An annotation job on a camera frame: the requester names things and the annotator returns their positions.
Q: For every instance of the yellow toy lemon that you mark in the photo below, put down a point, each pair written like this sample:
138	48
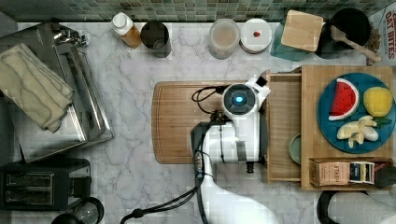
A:
378	101

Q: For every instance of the light green bowl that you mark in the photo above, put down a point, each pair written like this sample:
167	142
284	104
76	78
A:
295	148

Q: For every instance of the toy peeled banana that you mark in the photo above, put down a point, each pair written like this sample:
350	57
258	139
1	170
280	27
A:
356	132

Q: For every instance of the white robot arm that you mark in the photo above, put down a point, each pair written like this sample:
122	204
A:
239	138

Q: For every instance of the oat bites cereal box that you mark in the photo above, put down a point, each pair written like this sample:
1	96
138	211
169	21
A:
383	36

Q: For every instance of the teal canister with wooden lid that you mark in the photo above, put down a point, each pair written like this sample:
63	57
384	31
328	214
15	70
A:
297	36

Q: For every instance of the dark grey cup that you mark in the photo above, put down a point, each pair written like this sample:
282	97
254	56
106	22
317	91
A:
155	36

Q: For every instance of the tea bag box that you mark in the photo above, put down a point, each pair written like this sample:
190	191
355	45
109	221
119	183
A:
377	172

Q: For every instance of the stainless toaster oven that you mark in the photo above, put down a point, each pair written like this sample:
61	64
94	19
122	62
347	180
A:
84	123

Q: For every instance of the paper towel roll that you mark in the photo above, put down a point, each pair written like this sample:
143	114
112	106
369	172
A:
376	212

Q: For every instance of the wooden drawer cabinet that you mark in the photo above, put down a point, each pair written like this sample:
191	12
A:
315	78

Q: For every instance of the black toaster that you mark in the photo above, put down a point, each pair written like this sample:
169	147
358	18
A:
49	185

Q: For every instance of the dark blue plate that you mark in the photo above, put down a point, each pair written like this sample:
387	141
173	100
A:
329	128

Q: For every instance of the black paper towel holder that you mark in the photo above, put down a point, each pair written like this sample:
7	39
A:
322	207

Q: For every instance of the white lidded sugar bowl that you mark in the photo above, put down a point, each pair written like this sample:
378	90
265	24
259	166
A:
256	36

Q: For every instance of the wooden cutting board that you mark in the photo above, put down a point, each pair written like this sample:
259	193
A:
174	114

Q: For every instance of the toy watermelon slice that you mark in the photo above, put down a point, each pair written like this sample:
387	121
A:
346	100

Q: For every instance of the wooden drawer with black handle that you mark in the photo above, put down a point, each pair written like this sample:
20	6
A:
283	114

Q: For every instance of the white-capped bottle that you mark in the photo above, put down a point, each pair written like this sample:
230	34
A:
126	29

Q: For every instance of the beige folded towel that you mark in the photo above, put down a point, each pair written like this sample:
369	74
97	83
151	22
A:
37	90

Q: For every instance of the black coffee grinder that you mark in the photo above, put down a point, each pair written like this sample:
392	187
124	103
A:
86	211

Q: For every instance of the black utensil holder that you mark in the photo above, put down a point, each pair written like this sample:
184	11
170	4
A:
353	22

